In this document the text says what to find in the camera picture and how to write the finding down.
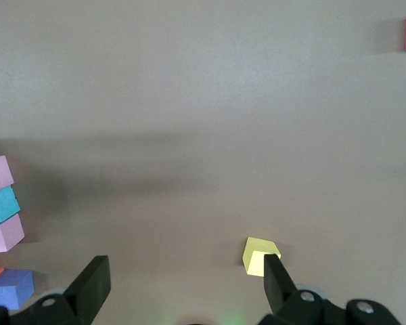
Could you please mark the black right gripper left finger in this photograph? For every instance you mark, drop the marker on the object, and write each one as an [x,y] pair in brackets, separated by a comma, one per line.
[88,291]

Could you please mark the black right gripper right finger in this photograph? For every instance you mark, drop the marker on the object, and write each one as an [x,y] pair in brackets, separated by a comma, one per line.
[281,291]

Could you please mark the purple foam cube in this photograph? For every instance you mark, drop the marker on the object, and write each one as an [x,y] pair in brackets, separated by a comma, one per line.
[10,287]

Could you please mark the blue foam cube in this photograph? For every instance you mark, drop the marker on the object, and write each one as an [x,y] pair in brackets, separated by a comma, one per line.
[1,204]

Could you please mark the yellow foam cube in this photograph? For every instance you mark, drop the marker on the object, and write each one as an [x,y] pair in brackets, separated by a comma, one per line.
[255,262]

